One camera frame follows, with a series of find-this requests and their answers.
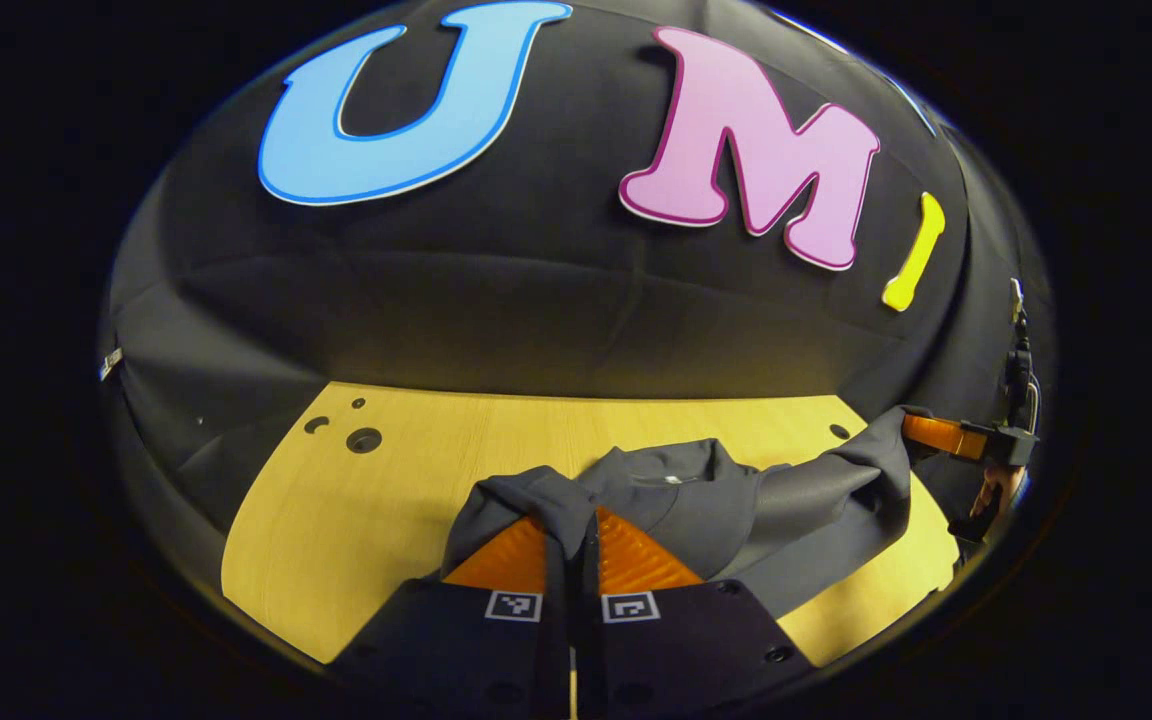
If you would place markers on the grey button-up shirt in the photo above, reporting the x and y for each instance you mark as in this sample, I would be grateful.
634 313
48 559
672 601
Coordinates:
786 500

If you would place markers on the black backdrop cloth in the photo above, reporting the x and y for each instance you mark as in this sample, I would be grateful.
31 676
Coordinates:
536 300

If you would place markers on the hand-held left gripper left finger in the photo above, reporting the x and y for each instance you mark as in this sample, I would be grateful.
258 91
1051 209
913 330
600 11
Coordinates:
456 645

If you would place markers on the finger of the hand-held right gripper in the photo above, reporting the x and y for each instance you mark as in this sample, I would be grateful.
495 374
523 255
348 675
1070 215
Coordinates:
941 435

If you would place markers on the white cloth tag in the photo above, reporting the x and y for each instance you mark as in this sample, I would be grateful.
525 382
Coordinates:
111 364

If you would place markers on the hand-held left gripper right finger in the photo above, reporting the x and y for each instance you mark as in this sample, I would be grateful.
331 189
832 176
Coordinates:
696 645

